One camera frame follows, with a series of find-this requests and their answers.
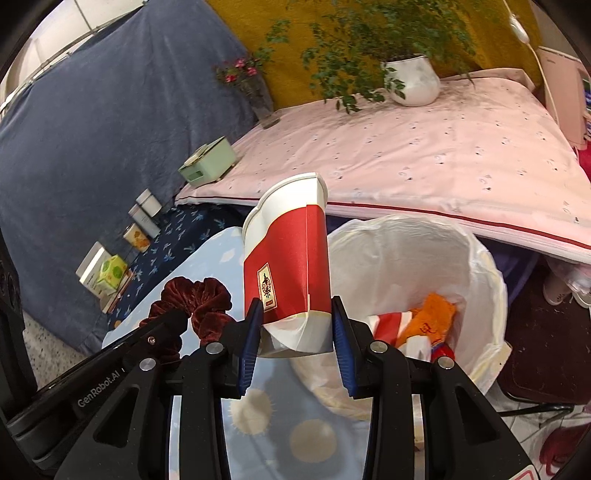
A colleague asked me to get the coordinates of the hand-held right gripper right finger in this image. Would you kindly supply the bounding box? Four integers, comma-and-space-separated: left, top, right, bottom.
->
329, 295, 534, 480

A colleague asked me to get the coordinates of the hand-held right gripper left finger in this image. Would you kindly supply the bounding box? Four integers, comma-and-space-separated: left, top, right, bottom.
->
54, 298, 265, 480

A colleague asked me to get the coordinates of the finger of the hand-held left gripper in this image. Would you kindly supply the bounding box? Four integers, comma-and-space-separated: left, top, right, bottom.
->
104, 308, 189, 365

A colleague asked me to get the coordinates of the dark red velvet scrunchie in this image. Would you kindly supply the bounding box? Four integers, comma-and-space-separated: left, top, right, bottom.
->
141, 277, 234, 365

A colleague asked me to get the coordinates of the orange plastic wrapper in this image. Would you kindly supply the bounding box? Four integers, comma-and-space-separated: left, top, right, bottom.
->
397, 293, 458, 358

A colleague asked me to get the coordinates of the red and white paper cup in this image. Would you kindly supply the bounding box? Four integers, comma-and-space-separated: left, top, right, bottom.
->
242, 172, 334, 360

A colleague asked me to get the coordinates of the bin with white bag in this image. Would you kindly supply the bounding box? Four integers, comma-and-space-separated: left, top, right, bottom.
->
291, 215, 513, 421

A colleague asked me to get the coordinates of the green printed carton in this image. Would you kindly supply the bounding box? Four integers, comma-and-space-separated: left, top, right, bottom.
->
95, 256, 129, 296

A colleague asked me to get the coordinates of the light blue dotted sheet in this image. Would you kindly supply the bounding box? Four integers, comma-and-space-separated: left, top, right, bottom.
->
102, 228, 375, 480

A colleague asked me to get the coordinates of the dark blue dragonfly cloth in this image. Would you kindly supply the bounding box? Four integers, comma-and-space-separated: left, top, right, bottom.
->
99, 203, 250, 324

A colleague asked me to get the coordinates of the white flat box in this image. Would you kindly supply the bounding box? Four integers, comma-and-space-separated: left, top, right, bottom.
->
76, 241, 108, 284

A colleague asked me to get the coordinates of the orange printed cup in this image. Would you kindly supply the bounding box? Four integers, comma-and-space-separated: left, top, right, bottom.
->
123, 224, 151, 253

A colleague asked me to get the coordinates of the white round tin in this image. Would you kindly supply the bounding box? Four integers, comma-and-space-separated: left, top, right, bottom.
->
128, 204, 160, 236
136, 188, 161, 217

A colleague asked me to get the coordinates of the green tissue box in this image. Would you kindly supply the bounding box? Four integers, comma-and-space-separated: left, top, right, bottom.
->
178, 137, 238, 188

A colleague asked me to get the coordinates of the dark brown floor mat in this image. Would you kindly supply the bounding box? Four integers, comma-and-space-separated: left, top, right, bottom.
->
496, 277, 591, 407

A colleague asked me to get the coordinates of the blue-grey blanket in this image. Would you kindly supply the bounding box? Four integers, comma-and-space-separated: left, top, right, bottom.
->
0, 0, 273, 356

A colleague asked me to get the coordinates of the pink quilt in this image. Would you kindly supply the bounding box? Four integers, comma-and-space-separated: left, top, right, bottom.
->
174, 68, 591, 265

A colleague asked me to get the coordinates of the white sneaker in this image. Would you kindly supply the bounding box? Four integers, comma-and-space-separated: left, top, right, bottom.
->
542, 265, 591, 308

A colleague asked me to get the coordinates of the dark red slipper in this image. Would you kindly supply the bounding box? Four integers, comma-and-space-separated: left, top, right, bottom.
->
538, 422, 589, 476

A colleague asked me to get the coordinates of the glass vase with pink flowers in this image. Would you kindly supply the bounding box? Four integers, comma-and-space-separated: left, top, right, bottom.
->
215, 58, 281, 129

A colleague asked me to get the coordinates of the mustard yellow cloth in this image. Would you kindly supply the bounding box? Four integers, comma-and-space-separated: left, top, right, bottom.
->
205, 0, 546, 112

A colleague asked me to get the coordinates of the green plant in white pot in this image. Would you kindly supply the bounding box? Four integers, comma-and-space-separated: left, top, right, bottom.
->
256, 0, 485, 114

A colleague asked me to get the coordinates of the pink appliance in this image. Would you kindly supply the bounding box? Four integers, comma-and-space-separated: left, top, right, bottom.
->
538, 45, 591, 148

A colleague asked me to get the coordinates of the white cable with switch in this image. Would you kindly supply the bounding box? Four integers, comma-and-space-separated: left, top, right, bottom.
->
503, 0, 561, 125

